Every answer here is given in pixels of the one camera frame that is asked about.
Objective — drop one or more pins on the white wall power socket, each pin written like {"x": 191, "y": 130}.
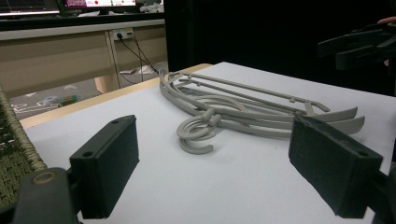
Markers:
{"x": 123, "y": 33}

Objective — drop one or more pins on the grey plastic clothes hanger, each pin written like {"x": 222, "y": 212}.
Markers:
{"x": 249, "y": 88}
{"x": 344, "y": 113}
{"x": 353, "y": 125}

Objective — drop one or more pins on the beige desk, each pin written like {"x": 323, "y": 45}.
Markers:
{"x": 56, "y": 62}

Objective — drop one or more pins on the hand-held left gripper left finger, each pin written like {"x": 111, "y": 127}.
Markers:
{"x": 104, "y": 165}

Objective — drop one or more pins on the green woven basket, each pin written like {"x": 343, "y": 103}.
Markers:
{"x": 12, "y": 149}

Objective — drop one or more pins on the black curtain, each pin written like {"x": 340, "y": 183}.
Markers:
{"x": 264, "y": 31}

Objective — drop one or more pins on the white paper scraps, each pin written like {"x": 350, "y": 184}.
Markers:
{"x": 137, "y": 70}

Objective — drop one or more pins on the colourful toy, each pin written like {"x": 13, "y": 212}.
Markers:
{"x": 68, "y": 100}

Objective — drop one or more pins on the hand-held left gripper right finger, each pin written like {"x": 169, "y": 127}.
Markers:
{"x": 333, "y": 168}

